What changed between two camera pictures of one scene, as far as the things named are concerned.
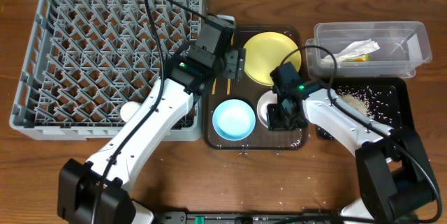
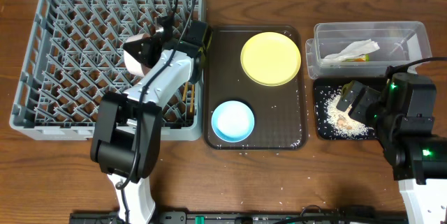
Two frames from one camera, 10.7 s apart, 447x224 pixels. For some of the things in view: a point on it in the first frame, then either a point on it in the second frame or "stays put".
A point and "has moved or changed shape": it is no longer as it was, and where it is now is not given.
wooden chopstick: x=228 y=86 has moved or changed shape
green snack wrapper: x=365 y=58 stays put
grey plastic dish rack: x=90 y=50 stays put
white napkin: x=359 y=49 stays put
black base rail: x=181 y=217 stays put
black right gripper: x=274 y=123 -> x=368 y=97
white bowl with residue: x=267 y=98 -> x=137 y=66
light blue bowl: x=234 y=119 stays put
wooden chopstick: x=214 y=86 has moved or changed shape
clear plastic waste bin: x=369 y=49 stays put
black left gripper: x=235 y=63 -> x=150 y=51
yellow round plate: x=265 y=54 stays put
